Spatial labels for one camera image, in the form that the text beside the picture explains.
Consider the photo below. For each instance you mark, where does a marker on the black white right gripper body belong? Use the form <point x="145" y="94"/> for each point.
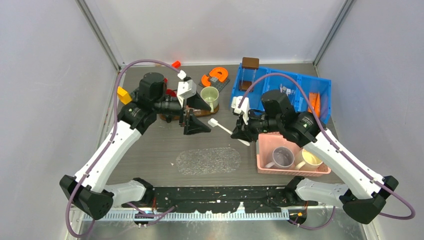
<point x="258" y="123"/>

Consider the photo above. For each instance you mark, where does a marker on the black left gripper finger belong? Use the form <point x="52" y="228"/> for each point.
<point x="195" y="101"/>
<point x="192" y="125"/>

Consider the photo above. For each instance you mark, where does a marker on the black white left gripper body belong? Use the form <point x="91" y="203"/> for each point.
<point x="172" y="104"/>

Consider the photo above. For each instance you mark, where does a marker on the light green mug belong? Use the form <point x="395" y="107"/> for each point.
<point x="211" y="96"/>

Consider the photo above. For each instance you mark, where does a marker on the lilac translucent mug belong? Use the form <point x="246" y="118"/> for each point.
<point x="281" y="158"/>

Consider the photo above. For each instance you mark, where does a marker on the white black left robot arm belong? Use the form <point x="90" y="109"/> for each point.
<point x="88" y="189"/>

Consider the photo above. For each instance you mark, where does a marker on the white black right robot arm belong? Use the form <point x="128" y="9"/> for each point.
<point x="363" y="192"/>

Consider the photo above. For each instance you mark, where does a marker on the brown oval wooden tray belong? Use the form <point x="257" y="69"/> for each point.
<point x="196" y="112"/>

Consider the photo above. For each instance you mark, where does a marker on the pink plastic basket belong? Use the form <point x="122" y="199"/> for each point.
<point x="267" y="143"/>

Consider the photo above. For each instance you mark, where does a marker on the small red block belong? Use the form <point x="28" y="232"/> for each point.
<point x="176" y="64"/>

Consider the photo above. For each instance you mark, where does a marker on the grey baseplate with orange track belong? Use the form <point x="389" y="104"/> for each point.
<point x="218" y="78"/>

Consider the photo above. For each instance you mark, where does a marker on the clear holder with brown lid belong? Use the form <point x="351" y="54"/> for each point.
<point x="249" y="67"/>

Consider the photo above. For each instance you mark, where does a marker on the yellow toy block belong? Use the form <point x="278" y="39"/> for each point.
<point x="123" y="95"/>

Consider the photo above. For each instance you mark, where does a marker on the cream yellow mug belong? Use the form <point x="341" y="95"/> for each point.
<point x="306" y="161"/>

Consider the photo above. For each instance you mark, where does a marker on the blue plastic organizer bin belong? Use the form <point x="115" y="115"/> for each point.
<point x="309" y="84"/>

